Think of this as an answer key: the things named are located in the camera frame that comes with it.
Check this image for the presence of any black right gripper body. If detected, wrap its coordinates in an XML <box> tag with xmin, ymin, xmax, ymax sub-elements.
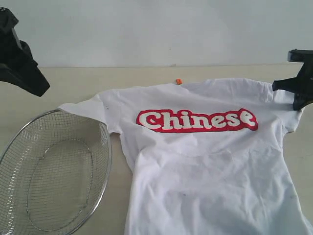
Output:
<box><xmin>295</xmin><ymin>61</ymin><xmax>313</xmax><ymax>100</ymax></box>

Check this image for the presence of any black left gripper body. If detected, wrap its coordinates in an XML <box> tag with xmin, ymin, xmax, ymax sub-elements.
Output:
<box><xmin>0</xmin><ymin>7</ymin><xmax>38</xmax><ymax>71</ymax></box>

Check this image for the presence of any white t-shirt red logo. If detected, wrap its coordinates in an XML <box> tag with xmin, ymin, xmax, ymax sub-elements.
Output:
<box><xmin>61</xmin><ymin>78</ymin><xmax>313</xmax><ymax>235</ymax></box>

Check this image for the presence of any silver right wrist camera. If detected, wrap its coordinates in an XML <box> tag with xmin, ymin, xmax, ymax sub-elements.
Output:
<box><xmin>287</xmin><ymin>49</ymin><xmax>313</xmax><ymax>63</ymax></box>

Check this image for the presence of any oval wire mesh basket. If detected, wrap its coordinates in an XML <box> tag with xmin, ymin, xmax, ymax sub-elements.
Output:
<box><xmin>0</xmin><ymin>109</ymin><xmax>112</xmax><ymax>235</ymax></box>

